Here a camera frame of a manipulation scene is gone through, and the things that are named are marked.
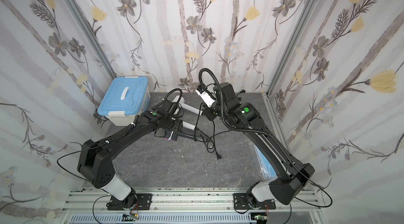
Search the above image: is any far white hair dryer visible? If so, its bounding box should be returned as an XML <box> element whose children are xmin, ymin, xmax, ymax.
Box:
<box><xmin>173</xmin><ymin>96</ymin><xmax>203</xmax><ymax>115</ymax></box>

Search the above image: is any aluminium rail frame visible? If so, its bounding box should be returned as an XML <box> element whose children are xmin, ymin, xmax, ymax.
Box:
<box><xmin>56</xmin><ymin>188</ymin><xmax>327</xmax><ymax>224</ymax></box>

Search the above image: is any blue lid storage box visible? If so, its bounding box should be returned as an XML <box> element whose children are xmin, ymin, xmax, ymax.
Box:
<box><xmin>97</xmin><ymin>76</ymin><xmax>150</xmax><ymax>126</ymax></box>

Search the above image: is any white vented cable duct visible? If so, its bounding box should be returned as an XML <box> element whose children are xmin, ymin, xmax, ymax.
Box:
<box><xmin>68</xmin><ymin>212</ymin><xmax>257</xmax><ymax>224</ymax></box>

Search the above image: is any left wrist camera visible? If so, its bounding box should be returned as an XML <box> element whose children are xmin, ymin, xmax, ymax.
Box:
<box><xmin>151</xmin><ymin>88</ymin><xmax>184</xmax><ymax>119</ymax></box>

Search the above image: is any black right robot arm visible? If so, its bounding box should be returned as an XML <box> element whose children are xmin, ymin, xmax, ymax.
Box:
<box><xmin>196</xmin><ymin>83</ymin><xmax>315</xmax><ymax>209</ymax></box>

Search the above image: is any dark grey pink hair dryer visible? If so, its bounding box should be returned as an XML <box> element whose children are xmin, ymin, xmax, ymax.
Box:
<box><xmin>163</xmin><ymin>130</ymin><xmax>205</xmax><ymax>143</ymax></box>

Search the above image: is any white hair dryer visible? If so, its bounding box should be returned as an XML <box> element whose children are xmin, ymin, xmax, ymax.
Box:
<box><xmin>173</xmin><ymin>96</ymin><xmax>203</xmax><ymax>115</ymax></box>
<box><xmin>183</xmin><ymin>121</ymin><xmax>196</xmax><ymax>130</ymax></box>

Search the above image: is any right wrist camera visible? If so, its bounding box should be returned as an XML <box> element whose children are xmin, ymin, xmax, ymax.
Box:
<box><xmin>196</xmin><ymin>87</ymin><xmax>217</xmax><ymax>108</ymax></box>

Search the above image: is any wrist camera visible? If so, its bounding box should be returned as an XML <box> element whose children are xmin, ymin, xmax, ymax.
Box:
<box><xmin>196</xmin><ymin>87</ymin><xmax>217</xmax><ymax>108</ymax></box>
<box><xmin>151</xmin><ymin>88</ymin><xmax>184</xmax><ymax>119</ymax></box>

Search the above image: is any blue face mask pack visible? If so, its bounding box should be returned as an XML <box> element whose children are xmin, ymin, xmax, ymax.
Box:
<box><xmin>254</xmin><ymin>146</ymin><xmax>277</xmax><ymax>180</ymax></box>

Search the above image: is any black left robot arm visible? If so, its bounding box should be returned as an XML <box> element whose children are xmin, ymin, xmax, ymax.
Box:
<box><xmin>77</xmin><ymin>111</ymin><xmax>188</xmax><ymax>210</ymax></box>

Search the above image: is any near white hair dryer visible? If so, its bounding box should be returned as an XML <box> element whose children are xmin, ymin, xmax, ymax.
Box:
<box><xmin>183</xmin><ymin>121</ymin><xmax>196</xmax><ymax>130</ymax></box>

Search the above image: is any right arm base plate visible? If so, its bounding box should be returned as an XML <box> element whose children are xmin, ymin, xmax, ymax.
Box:
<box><xmin>233</xmin><ymin>193</ymin><xmax>276</xmax><ymax>211</ymax></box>

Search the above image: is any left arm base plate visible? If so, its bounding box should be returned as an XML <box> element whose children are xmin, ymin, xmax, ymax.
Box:
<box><xmin>106</xmin><ymin>193</ymin><xmax>153</xmax><ymax>210</ymax></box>

